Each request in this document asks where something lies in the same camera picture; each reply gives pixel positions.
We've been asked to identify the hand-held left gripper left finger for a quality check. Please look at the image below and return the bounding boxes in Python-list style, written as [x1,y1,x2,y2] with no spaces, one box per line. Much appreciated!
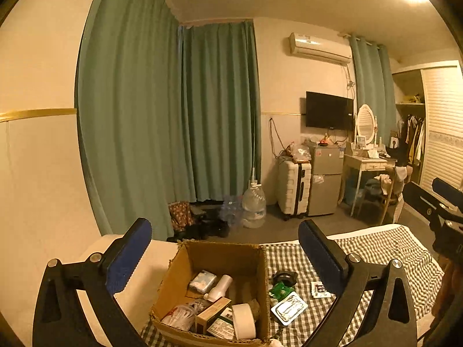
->
[32,218,153,347]

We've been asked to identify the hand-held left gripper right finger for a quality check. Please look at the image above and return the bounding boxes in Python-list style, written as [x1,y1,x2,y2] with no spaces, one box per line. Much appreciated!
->
[297,219,419,347]

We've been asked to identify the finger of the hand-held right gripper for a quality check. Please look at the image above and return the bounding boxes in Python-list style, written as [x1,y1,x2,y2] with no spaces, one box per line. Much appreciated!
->
[402,182,449,225]
[432,178,463,217]

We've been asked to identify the white soft tissue pack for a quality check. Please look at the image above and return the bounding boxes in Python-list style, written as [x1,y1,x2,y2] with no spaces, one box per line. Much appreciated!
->
[189,270,218,294]

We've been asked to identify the cardboard box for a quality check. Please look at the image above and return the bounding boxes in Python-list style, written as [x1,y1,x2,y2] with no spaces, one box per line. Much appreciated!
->
[150,239,272,344]

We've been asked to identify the small white sachet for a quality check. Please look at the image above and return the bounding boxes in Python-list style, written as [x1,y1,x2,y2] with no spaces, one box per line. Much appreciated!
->
[310,281,332,299]

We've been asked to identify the black round object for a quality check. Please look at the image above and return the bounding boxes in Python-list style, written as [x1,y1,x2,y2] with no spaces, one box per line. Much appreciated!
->
[272,270,298,288]

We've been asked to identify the chair with clothes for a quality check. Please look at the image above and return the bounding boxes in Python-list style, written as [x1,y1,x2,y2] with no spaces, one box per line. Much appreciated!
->
[362,164,413,225]

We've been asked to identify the wooden nightstand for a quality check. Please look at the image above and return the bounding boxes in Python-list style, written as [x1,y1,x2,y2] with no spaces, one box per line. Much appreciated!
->
[432,256,463,333]

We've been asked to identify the green packet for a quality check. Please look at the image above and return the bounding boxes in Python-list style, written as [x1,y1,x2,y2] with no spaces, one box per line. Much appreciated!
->
[268,283,295,306]

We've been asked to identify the checkered bed sheet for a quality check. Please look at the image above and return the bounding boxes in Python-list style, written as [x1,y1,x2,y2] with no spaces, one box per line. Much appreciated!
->
[139,224,445,347]

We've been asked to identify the clear blister pack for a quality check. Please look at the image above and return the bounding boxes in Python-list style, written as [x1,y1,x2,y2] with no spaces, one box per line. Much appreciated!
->
[271,291,309,325]

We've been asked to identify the hanging clothes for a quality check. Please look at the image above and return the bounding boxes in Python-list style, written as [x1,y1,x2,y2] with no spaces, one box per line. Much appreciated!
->
[398,114,425,169]

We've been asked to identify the floral bag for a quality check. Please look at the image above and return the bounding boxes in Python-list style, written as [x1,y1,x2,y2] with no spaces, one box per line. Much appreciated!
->
[168,201,196,232]

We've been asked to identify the white vanity table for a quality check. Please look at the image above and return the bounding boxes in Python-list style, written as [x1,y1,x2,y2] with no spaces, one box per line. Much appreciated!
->
[338,146,398,221]

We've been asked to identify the white louvered wardrobe door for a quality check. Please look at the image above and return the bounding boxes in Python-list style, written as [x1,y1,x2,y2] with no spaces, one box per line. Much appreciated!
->
[420,66,463,189]

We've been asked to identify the silver mini fridge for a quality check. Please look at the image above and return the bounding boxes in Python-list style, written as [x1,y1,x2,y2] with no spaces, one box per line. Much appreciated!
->
[307,144,344,217]

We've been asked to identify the white suitcase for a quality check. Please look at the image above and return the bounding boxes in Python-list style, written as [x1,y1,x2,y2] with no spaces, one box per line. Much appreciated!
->
[277,159,312,221]

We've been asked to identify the large water jug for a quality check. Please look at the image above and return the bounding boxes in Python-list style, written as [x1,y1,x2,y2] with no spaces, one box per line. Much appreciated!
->
[242,184,267,229]

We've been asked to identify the oval vanity mirror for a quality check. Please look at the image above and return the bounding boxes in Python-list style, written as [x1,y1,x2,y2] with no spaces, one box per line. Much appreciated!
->
[355,104,377,149]

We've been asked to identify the white plastic bottle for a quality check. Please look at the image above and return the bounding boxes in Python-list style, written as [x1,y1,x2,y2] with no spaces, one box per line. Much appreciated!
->
[203,275,234,301]

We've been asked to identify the pack of plastic bottles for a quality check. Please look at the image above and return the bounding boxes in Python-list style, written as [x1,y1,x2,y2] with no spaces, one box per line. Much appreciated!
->
[221,194,247,225]

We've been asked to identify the beige carton box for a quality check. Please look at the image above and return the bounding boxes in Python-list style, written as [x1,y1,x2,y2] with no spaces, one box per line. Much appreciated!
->
[195,296,233,335]

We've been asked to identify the clear plastic bag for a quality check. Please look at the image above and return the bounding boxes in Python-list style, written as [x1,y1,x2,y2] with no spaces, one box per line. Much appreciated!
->
[287,144,312,163]

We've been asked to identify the white tape roll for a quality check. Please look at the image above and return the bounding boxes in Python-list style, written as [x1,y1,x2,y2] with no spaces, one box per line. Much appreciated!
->
[231,303,257,339]

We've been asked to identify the green and white medicine box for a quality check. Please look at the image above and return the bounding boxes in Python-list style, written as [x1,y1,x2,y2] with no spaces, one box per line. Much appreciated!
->
[206,307,236,338]

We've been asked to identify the green curtain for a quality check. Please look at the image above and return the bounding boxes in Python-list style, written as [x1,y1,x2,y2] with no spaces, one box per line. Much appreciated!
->
[177,22,262,203]
[349,35,396,141]
[75,0,181,241]

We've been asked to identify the white air conditioner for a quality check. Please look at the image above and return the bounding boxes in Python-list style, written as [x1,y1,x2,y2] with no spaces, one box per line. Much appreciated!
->
[289,32,352,66]

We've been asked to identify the wall cable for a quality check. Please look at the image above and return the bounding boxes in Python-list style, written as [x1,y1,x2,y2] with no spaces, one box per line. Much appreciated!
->
[268,117,290,160]

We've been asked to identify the wall television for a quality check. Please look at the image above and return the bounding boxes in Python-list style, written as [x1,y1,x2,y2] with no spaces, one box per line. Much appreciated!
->
[306,91,354,131]

